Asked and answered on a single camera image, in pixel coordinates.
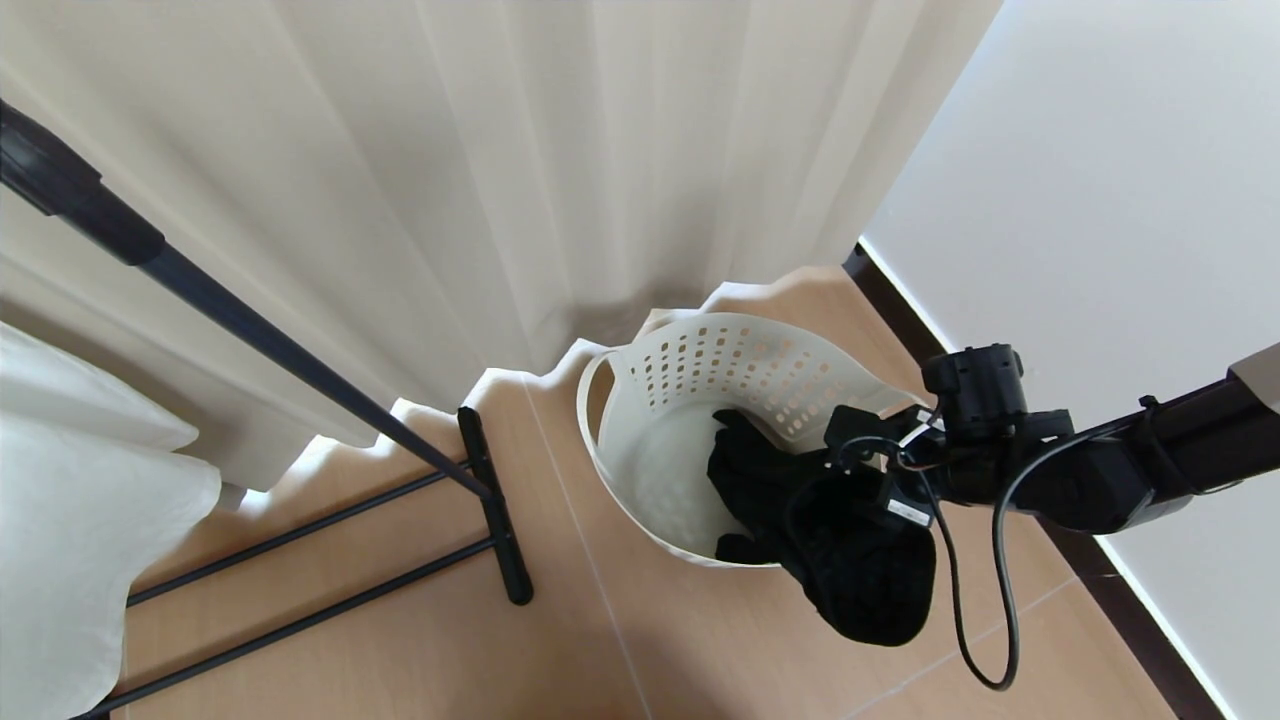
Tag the black clothes rack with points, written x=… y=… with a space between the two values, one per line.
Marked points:
x=250 y=325

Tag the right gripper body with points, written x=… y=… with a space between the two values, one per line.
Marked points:
x=910 y=490

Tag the white printed t-shirt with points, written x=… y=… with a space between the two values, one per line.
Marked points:
x=80 y=520

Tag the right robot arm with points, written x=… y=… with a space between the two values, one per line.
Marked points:
x=1150 y=450

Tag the white laundry basket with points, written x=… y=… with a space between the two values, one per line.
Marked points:
x=660 y=480

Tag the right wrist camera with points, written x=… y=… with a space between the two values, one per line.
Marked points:
x=860 y=430

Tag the black garment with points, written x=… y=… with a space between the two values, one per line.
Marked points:
x=860 y=580

